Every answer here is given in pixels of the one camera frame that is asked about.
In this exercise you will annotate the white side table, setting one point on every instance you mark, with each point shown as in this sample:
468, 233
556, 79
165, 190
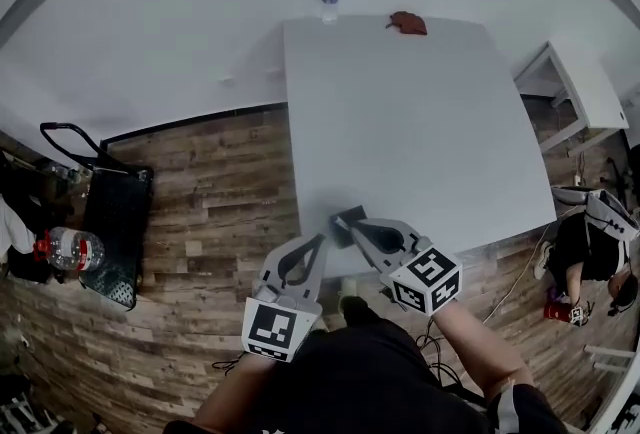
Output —
590, 87

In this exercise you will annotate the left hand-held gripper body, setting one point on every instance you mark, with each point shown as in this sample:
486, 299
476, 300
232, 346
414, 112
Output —
272, 324

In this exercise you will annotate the black pen holder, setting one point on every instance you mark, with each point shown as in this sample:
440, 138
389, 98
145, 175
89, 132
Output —
347, 233

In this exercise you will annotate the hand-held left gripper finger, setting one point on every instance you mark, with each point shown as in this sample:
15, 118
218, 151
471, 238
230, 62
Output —
290, 253
317, 267

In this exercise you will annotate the red-brown cloth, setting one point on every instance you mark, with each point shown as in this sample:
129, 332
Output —
409, 23

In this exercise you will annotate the person's right forearm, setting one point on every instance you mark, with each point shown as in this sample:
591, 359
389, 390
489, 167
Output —
482, 347

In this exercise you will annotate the red can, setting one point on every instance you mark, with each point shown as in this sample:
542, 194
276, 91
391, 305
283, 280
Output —
555, 311

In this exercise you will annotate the person's left forearm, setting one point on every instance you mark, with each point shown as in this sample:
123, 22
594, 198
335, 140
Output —
235, 387

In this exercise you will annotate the person's dark shoe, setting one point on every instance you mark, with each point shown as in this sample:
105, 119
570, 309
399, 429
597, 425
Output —
358, 309

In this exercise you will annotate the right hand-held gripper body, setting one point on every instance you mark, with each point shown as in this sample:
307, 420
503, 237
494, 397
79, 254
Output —
425, 282

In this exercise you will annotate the white metal frame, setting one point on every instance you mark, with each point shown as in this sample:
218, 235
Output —
612, 372

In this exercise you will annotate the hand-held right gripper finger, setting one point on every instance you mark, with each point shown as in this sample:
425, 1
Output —
385, 225
364, 247

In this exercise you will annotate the white cloth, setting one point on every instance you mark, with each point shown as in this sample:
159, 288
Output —
12, 227

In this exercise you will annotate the person's black shirt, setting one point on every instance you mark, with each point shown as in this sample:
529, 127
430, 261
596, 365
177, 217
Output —
360, 382

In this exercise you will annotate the small clear water bottle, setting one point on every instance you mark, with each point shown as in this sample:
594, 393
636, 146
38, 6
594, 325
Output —
329, 2

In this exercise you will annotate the black bag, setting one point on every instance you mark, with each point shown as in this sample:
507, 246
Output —
25, 202

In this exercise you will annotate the black platform cart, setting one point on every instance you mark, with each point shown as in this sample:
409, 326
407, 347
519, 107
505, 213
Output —
117, 222

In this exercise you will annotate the large clear water jug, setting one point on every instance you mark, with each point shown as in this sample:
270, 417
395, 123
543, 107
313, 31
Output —
70, 249

